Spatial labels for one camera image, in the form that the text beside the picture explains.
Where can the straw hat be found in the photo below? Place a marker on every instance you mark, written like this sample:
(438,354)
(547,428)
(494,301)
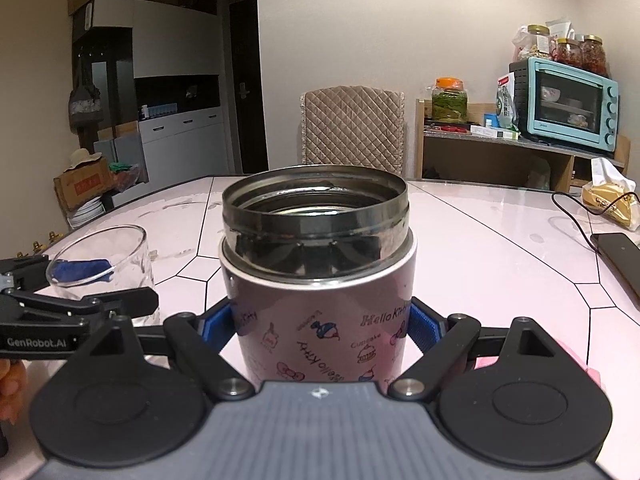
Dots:
(85,157)

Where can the dark door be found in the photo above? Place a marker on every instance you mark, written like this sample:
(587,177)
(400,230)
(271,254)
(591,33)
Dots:
(245,85)

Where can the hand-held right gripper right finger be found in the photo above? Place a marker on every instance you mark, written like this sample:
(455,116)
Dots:
(425,326)

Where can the yellow tissue pack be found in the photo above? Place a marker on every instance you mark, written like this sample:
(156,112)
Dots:
(612,195)

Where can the green jar with orange lid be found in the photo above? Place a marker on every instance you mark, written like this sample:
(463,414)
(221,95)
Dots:
(450,102)

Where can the teal toaster oven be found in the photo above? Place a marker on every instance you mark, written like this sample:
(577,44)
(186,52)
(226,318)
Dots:
(565,105)

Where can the flat white green box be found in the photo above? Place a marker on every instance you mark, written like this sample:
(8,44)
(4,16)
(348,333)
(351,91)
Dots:
(495,132)

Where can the clear dimpled glass cup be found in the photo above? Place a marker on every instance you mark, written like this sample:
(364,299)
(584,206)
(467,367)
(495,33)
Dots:
(127,255)

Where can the pale-filled glass jar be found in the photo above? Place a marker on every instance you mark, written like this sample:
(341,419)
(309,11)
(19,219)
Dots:
(535,42)

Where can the beige quilted chair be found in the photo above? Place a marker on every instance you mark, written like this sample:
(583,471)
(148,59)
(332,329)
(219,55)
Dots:
(352,130)

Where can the cardboard box with red print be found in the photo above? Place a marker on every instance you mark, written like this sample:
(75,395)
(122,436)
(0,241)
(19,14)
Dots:
(82,182)

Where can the wooden shelf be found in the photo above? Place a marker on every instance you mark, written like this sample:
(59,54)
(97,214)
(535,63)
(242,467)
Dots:
(470,160)

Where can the red scissors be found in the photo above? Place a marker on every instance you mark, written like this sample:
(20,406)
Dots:
(447,129)

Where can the large red-filled glass jar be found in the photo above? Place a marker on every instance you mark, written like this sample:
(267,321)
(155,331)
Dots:
(594,57)

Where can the small red-filled glass jar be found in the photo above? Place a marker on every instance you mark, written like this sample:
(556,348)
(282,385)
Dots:
(569,54)

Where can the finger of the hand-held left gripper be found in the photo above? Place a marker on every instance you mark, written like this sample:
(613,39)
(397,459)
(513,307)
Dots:
(25,269)
(50,309)

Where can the white green food package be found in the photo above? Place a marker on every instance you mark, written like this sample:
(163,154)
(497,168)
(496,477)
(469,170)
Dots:
(507,102)

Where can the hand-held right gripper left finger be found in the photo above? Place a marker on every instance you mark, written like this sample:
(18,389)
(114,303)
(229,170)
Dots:
(217,326)

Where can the white black cabinet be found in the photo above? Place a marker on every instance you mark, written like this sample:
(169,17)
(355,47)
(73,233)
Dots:
(175,110)

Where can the white plastic packet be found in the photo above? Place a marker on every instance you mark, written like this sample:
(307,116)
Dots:
(560,27)

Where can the grey hanging bag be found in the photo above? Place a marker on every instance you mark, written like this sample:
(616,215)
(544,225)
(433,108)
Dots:
(85,100)

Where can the pink printed steel bottle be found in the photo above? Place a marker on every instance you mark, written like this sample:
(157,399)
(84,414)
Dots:
(310,310)

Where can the person's left hand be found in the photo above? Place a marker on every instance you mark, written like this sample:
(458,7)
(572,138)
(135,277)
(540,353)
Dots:
(11,390)

